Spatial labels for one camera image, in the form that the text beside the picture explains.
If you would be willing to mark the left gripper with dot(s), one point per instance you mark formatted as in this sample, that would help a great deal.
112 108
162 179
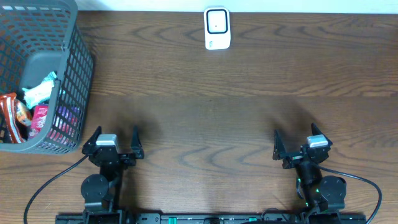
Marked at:
115 157

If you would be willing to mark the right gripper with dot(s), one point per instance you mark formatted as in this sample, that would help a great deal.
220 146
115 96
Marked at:
293 158

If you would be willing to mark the purple pink floral pack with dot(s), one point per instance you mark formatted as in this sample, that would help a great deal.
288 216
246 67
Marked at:
38 119

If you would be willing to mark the mint green wipes packet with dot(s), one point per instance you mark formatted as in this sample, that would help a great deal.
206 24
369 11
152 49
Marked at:
41 92

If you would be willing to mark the orange snack bar wrapper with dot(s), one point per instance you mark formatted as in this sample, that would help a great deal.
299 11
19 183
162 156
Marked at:
15 113

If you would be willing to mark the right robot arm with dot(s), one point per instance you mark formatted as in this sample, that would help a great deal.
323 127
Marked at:
324 195

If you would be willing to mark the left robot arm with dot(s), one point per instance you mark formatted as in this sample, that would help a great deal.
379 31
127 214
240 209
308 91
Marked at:
102 191

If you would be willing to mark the white barcode scanner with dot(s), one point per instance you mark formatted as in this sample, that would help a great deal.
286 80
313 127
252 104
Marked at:
217 28

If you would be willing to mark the grey plastic mesh basket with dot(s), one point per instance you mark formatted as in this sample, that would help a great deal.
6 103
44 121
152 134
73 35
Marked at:
39 37

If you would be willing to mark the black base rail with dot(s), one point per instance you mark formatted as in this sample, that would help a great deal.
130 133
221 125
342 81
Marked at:
156 218

